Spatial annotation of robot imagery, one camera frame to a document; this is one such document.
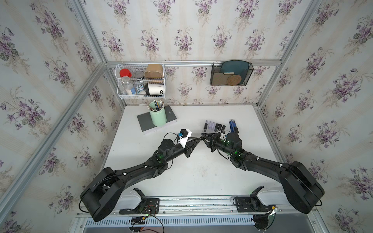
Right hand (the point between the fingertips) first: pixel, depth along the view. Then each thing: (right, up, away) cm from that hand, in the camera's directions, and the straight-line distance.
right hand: (202, 135), depth 78 cm
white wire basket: (-38, +34, +15) cm, 53 cm away
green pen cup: (-27, +14, +13) cm, 33 cm away
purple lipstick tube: (+5, +7, +19) cm, 21 cm away
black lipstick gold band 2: (+16, +2, +18) cm, 24 cm away
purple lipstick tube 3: (+9, +4, +19) cm, 22 cm away
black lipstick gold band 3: (0, -2, -1) cm, 2 cm away
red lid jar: (-48, +39, +14) cm, 63 cm away
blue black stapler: (+25, +3, +25) cm, 36 cm away
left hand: (-1, -4, -4) cm, 5 cm away
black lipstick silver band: (+12, +2, +20) cm, 23 cm away
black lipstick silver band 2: (+14, +3, +18) cm, 23 cm away
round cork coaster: (+24, +35, +20) cm, 47 cm away
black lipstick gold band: (+5, +4, +20) cm, 21 cm away
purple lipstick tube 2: (+7, +4, +19) cm, 21 cm away
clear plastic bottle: (-45, +29, +9) cm, 54 cm away
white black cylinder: (-30, +28, +16) cm, 44 cm away
